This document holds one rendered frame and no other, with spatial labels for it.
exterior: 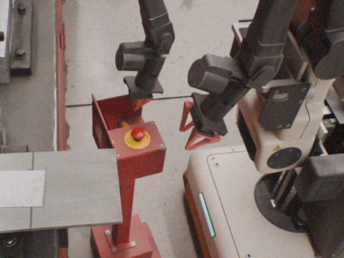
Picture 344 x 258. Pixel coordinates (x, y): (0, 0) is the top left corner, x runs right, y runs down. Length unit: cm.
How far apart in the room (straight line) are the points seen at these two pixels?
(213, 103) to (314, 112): 44
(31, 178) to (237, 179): 111
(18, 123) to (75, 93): 131
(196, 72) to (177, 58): 187
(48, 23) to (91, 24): 144
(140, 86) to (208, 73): 42
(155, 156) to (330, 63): 58
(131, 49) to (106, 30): 171
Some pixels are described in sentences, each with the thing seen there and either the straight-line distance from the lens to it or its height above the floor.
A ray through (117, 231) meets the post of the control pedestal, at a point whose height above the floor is 23.
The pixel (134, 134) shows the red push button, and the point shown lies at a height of 81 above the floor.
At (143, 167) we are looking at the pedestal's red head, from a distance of 138.
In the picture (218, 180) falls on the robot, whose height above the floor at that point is 28.
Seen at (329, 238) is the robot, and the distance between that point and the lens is 177.
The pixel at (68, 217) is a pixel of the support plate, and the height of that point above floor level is 100.
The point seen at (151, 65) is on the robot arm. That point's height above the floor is 97.
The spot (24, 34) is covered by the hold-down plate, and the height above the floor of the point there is 90.
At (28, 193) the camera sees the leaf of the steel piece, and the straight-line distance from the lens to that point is 99.
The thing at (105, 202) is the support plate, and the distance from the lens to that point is 97.
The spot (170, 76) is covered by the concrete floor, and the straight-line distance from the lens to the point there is 270.
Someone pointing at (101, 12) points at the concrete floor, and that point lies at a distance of 309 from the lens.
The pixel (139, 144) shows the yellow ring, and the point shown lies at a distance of 134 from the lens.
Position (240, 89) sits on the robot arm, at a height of 117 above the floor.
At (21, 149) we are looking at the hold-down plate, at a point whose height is 90.
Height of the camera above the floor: 182
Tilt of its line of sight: 51 degrees down
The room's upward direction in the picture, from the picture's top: 8 degrees clockwise
